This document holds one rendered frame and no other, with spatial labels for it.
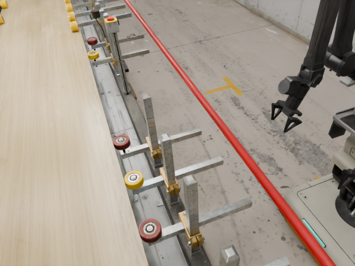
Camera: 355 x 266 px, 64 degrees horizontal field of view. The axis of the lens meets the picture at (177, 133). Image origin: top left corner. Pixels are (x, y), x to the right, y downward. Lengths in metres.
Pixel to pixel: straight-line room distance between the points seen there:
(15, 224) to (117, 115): 1.03
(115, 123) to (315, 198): 1.37
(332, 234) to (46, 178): 1.53
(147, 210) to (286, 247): 1.03
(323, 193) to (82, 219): 1.47
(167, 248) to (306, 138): 1.83
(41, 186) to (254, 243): 1.37
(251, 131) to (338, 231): 1.23
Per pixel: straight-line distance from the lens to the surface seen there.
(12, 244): 1.24
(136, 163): 1.67
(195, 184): 0.87
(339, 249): 1.88
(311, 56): 1.20
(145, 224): 1.09
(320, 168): 2.59
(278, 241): 2.12
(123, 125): 1.94
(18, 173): 1.46
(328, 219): 1.96
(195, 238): 1.11
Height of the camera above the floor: 1.84
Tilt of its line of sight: 42 degrees down
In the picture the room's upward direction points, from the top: 5 degrees counter-clockwise
